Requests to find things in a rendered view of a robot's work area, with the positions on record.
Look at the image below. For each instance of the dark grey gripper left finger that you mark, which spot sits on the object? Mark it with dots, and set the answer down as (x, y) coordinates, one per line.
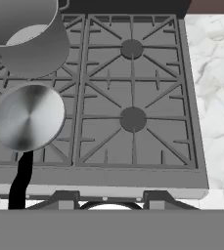
(66, 199)

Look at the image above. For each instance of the grey gas stove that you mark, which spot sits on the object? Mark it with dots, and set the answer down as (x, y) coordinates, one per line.
(133, 107)

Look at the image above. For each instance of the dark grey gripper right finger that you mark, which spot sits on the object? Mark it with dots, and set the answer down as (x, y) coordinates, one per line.
(157, 199)

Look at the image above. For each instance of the grey metal pot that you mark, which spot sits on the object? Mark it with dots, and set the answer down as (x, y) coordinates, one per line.
(35, 45)

